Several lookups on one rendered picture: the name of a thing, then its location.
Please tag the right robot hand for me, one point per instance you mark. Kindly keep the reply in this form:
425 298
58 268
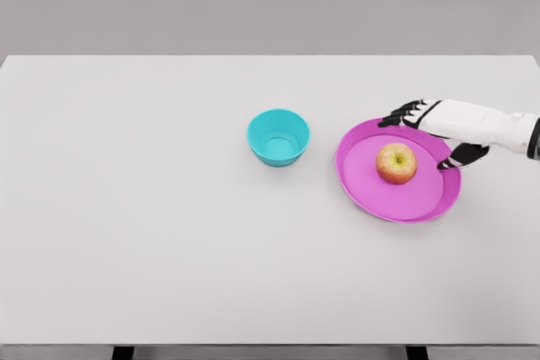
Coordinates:
453 121

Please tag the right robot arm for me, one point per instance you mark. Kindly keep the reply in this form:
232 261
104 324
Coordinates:
523 134

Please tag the red yellow apple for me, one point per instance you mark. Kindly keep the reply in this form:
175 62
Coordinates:
396 163

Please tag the pink plate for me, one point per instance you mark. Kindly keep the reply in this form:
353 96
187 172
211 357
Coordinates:
401 191

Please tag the blue bowl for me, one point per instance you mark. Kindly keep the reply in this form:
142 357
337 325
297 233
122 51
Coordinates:
278 137

